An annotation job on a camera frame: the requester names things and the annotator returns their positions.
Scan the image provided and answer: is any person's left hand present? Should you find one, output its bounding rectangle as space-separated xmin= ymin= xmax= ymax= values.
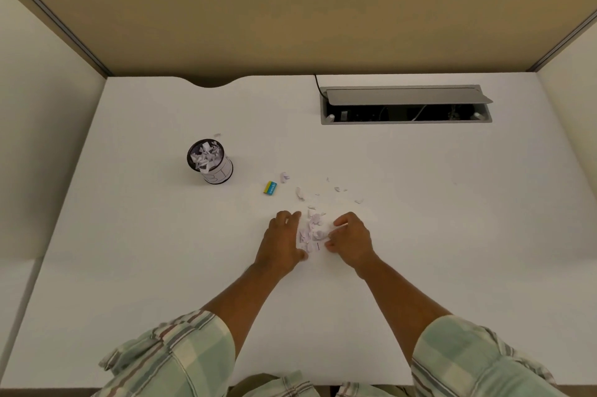
xmin=254 ymin=210 xmax=310 ymax=279

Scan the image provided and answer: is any person's right hand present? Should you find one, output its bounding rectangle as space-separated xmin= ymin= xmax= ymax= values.
xmin=324 ymin=211 xmax=377 ymax=279

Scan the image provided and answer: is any pile of white paper scraps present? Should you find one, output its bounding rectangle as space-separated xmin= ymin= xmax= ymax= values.
xmin=190 ymin=133 xmax=364 ymax=255

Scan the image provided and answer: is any white paper cup black inside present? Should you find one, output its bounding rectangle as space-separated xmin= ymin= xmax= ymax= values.
xmin=186 ymin=138 xmax=234 ymax=186

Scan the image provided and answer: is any person's left forearm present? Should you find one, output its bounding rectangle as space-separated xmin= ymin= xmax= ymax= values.
xmin=201 ymin=263 xmax=285 ymax=358

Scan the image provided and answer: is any person's right forearm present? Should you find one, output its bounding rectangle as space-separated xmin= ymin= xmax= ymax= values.
xmin=356 ymin=254 xmax=453 ymax=365

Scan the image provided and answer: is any green plaid shirt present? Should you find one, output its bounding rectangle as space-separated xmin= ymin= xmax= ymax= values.
xmin=93 ymin=310 xmax=570 ymax=397

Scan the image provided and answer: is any beige partition panel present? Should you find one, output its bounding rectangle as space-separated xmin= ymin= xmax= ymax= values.
xmin=0 ymin=0 xmax=597 ymax=89

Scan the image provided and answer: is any white side divider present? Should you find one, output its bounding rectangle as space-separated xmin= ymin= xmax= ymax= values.
xmin=0 ymin=0 xmax=107 ymax=262
xmin=536 ymin=33 xmax=597 ymax=199

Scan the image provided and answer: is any grey desk cable box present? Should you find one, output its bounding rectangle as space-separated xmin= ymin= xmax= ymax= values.
xmin=320 ymin=84 xmax=494 ymax=126

